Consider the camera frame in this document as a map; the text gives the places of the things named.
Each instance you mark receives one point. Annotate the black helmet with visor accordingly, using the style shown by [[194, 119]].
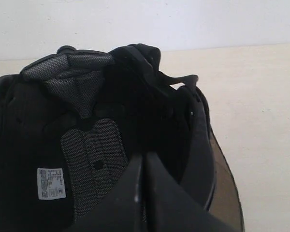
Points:
[[71, 122]]

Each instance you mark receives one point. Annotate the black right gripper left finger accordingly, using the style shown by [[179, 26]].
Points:
[[121, 209]]

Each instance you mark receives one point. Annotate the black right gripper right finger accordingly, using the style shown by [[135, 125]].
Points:
[[168, 206]]

